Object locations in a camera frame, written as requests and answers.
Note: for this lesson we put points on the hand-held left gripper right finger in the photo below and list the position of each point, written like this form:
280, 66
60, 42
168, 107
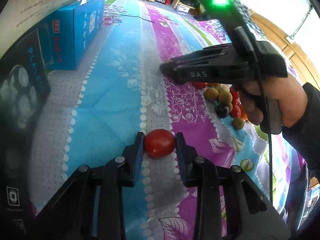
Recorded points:
181, 155

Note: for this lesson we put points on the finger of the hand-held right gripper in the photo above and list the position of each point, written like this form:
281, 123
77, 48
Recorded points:
212, 52
185, 73

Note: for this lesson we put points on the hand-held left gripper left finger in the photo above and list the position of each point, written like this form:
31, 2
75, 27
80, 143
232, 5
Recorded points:
138, 153

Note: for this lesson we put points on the red tomato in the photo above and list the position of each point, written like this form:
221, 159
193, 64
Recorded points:
160, 143

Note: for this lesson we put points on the pile of small fruits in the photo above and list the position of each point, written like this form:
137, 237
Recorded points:
225, 97

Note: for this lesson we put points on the person's right forearm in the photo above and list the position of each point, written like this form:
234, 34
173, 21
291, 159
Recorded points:
307, 135

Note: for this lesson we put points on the person's right hand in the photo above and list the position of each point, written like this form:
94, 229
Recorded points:
287, 97

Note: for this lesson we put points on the blue cardboard box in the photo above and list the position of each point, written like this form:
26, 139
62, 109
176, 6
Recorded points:
82, 32

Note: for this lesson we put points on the black printed box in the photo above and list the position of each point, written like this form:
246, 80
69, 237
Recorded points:
22, 100

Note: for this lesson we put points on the white paper sheet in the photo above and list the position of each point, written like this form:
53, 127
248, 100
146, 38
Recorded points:
37, 2

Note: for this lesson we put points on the wooden bed frame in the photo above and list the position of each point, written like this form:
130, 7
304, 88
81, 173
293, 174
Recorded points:
287, 47

